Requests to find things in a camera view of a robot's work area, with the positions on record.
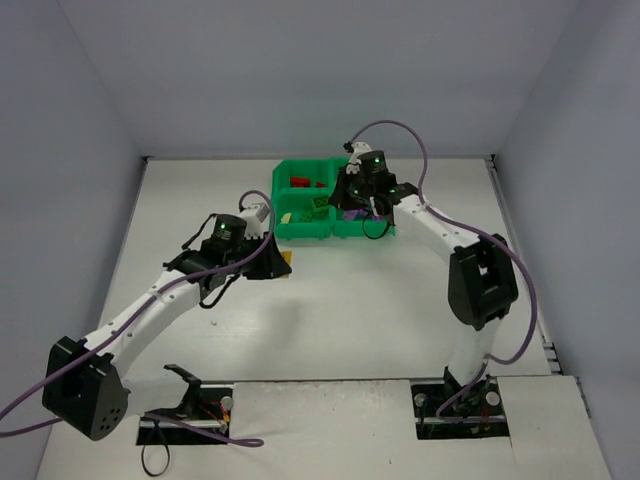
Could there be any purple flower lego brick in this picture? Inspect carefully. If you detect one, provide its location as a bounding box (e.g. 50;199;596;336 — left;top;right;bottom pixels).
342;210;366;221

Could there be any green square lego brick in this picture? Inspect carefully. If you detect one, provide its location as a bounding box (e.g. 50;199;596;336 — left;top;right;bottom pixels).
312;196;329;210

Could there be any red arch lego brick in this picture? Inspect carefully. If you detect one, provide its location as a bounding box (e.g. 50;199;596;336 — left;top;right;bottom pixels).
290;176;312;188

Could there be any green lego plate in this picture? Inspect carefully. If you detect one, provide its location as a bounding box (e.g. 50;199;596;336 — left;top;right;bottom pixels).
299;211;314;223

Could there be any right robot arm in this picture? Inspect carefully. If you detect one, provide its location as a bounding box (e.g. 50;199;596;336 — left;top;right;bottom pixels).
329;142;518;394

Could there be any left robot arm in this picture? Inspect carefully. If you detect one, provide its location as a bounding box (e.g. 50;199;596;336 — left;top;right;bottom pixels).
42;213;292;441

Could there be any green four-compartment bin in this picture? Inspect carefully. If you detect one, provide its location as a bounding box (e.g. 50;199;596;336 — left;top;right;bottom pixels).
271;157;395;240

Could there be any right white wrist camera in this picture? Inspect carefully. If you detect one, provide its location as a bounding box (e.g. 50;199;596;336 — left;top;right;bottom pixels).
343;141;372;175

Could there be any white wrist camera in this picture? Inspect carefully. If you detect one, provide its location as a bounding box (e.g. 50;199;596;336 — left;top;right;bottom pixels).
239;202;270;240
343;141;372;175

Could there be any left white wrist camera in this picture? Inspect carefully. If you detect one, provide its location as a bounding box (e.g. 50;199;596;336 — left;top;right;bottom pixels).
239;202;270;240

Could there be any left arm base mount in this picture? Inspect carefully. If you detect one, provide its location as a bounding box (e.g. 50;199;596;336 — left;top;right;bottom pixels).
136;364;234;446

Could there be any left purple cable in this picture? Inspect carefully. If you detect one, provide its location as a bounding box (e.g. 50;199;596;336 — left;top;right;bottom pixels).
0;190;277;446

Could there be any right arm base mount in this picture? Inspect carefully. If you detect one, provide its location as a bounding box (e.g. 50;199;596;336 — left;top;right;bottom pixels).
410;376;510;441

